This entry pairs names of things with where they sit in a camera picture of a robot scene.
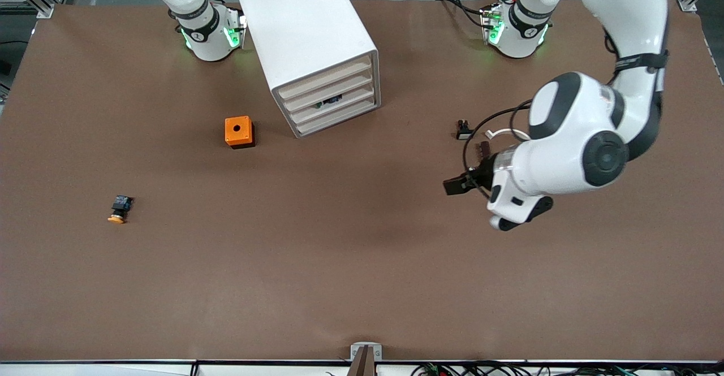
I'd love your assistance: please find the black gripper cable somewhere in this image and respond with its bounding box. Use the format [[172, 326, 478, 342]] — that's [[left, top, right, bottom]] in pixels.
[[462, 100, 535, 201]]

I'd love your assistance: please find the orange box with hole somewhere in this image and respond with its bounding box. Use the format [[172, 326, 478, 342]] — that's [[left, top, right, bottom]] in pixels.
[[225, 116, 256, 149]]

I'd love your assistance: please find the white curved plastic arc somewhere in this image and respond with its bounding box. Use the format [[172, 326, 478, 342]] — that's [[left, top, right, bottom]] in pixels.
[[485, 128, 531, 142]]

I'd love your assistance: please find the grey metal mount bracket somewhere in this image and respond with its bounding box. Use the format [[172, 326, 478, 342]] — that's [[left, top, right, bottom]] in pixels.
[[350, 342, 383, 376]]

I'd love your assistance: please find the black arm base cable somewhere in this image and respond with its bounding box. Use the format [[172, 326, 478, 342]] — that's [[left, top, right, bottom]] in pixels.
[[436, 0, 490, 29]]

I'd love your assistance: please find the black cable bundle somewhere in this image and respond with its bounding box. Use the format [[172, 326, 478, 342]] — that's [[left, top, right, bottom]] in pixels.
[[410, 361, 724, 376]]

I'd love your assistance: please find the white table edge rail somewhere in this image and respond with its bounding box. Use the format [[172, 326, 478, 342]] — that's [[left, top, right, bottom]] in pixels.
[[0, 359, 724, 376]]

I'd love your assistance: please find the orange push button black body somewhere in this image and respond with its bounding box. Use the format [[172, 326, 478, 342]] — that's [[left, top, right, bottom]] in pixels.
[[107, 195, 134, 224]]

